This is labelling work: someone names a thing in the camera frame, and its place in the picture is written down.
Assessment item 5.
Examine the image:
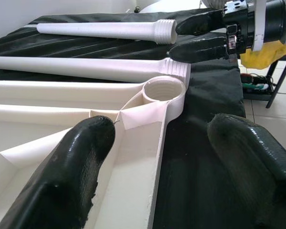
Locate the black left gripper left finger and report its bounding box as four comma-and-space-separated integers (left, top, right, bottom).
0, 115, 116, 229

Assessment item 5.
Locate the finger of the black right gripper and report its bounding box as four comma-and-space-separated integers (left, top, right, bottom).
175, 9, 226, 37
167, 36, 230, 64

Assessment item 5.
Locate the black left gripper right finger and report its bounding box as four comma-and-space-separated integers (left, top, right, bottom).
206, 113, 286, 229

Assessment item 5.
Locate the white plastic table top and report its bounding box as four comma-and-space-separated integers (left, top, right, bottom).
0, 75, 187, 229

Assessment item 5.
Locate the white plastic table leg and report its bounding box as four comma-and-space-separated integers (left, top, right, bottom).
0, 56, 192, 84
36, 19, 178, 45

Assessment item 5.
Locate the yellow plastic bag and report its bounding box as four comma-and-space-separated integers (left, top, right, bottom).
239, 42, 286, 70

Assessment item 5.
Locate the black table cloth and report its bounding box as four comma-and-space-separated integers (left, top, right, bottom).
0, 8, 286, 229

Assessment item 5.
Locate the black box with coloured items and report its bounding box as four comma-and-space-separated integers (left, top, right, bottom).
240, 73, 275, 103

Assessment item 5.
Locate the black metal stand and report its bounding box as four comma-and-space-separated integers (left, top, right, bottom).
265, 44, 286, 110

